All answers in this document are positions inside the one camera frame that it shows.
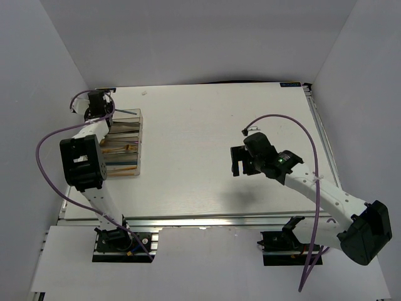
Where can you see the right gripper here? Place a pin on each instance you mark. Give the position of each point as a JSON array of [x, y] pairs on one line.
[[240, 153]]

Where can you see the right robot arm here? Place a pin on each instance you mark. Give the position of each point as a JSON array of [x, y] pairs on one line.
[[359, 229]]

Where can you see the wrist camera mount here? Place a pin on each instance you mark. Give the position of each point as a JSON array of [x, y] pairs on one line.
[[79, 106], [250, 130]]

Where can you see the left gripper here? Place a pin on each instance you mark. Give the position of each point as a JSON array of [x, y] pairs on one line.
[[109, 106]]

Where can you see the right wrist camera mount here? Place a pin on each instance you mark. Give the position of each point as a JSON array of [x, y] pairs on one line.
[[250, 130]]

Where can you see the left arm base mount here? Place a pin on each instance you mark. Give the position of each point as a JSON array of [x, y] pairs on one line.
[[119, 246]]

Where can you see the gold fork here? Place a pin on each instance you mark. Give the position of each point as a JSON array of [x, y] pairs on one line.
[[123, 149]]

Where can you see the black knife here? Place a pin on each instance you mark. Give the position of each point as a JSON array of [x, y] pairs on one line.
[[124, 127]]

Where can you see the blue knife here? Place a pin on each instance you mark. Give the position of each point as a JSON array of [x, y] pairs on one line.
[[126, 111]]

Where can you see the iridescent rainbow fork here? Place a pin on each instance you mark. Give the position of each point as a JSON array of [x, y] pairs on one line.
[[122, 163]]

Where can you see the clear compartment organizer tray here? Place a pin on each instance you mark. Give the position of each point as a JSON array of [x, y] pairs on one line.
[[115, 140]]

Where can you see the orange chopstick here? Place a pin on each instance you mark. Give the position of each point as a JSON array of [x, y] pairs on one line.
[[117, 171]]

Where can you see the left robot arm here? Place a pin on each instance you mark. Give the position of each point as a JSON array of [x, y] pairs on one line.
[[84, 164]]

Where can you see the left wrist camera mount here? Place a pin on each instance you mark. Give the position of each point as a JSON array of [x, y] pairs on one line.
[[79, 106]]

